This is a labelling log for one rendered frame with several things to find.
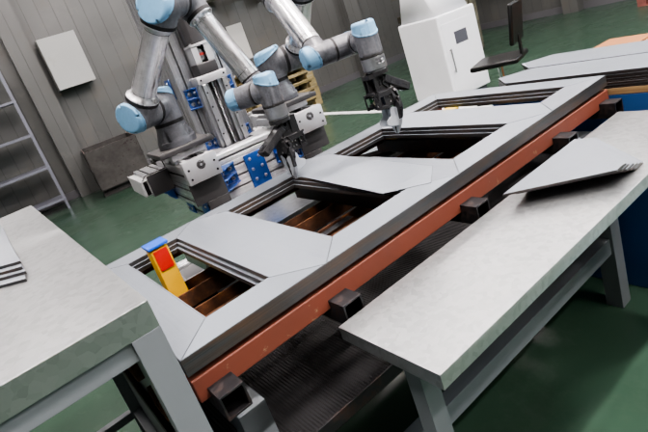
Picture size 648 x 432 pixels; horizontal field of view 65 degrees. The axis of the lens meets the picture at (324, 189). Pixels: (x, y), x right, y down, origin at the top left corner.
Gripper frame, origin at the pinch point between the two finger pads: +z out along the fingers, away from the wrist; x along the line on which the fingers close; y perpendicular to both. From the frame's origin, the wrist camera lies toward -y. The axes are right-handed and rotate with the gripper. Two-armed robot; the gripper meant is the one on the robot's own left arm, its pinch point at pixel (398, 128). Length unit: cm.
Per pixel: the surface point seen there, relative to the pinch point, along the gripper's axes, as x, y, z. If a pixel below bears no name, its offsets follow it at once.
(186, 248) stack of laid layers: -19, 73, 8
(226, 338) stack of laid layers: 38, 87, 8
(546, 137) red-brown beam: 36.3, -21.5, 12.5
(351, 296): 42, 61, 14
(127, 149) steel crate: -627, -58, 33
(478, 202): 40.8, 17.5, 14.1
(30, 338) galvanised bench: 48, 112, -13
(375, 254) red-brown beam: 37, 49, 12
